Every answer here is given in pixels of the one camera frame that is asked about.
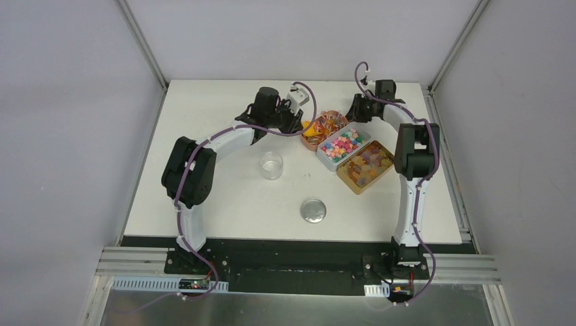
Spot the orange plastic scoop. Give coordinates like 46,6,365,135
302,120,322,138

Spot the clear plastic jar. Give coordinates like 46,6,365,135
259,151,283,181

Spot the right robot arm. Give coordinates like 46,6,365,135
346,78,440,278

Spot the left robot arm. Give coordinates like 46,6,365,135
161,84,313,275

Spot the pink oval lollipop tin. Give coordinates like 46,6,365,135
300,110,348,151

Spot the grey star candy tin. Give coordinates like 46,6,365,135
316,122,372,173

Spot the yellow gummy candy tin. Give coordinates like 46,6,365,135
336,141,394,195

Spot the silver round jar lid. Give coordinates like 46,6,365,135
300,198,327,223

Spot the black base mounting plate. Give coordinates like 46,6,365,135
120,236,451,298

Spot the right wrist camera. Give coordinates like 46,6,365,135
360,75,375,90

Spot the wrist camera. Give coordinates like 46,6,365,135
360,75,375,90
286,85,310,111

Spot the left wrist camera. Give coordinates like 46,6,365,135
286,85,310,111

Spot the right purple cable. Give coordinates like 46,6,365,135
354,61,441,311

